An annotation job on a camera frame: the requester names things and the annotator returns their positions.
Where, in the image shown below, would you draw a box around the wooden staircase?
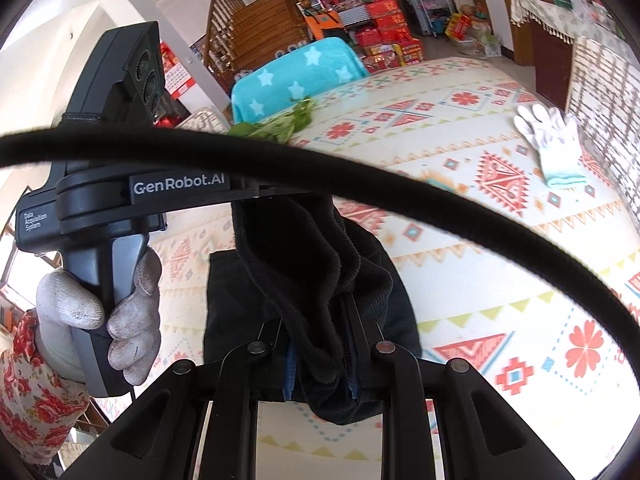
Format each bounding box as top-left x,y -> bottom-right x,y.
202,0 -> 321,83

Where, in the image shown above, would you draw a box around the red wall calendar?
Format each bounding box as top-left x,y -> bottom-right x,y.
160,42 -> 193,96

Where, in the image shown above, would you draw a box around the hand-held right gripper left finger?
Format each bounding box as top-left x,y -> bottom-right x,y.
87,317 -> 301,480

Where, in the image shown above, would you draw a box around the cloth covered wooden cabinet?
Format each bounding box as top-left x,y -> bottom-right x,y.
510,0 -> 626,111

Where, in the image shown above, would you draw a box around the person's left forearm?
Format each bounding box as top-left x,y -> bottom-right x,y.
0,310 -> 91,461

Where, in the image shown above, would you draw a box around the black pants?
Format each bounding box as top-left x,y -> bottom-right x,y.
202,192 -> 423,426

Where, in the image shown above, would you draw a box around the red yellow carton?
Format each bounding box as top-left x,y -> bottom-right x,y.
445,12 -> 473,41

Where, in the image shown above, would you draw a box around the white knit gloves pair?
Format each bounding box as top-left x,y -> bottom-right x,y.
514,103 -> 588,189

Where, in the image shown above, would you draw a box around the metal shelf cart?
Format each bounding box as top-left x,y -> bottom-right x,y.
406,0 -> 456,36

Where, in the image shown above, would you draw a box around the person's left hand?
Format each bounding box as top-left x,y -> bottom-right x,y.
35,247 -> 163,386

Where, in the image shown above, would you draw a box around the leafy green vegetable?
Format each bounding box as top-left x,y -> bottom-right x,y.
227,97 -> 318,143

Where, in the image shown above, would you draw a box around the black cable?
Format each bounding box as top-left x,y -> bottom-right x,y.
0,127 -> 640,348

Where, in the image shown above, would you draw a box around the stack of red gift boxes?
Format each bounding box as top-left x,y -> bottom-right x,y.
300,0 -> 426,73

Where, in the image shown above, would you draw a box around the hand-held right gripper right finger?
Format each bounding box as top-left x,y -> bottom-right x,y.
342,295 -> 576,480

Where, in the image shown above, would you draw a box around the turquoise star blanket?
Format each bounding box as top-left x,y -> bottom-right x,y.
231,36 -> 371,126

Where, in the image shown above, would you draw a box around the chair with patterned cover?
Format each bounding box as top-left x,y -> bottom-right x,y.
565,35 -> 640,161
177,106 -> 232,133

